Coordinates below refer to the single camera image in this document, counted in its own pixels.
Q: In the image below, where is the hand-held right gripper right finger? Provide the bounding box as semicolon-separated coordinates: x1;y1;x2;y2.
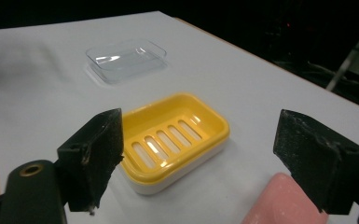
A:
272;108;359;216

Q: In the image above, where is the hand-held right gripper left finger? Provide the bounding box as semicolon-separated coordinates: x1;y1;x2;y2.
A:
56;107;125;217

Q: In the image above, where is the pink soap bar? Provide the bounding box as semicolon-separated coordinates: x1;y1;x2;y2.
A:
241;172;330;224

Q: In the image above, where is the yellow soap dish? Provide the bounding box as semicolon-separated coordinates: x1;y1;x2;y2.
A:
118;92;231;196

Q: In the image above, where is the clear plastic soap dish lid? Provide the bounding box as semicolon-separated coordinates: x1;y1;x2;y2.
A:
85;38;168;85

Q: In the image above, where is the metal stand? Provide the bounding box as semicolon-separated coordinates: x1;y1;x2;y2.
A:
325;18;359;92

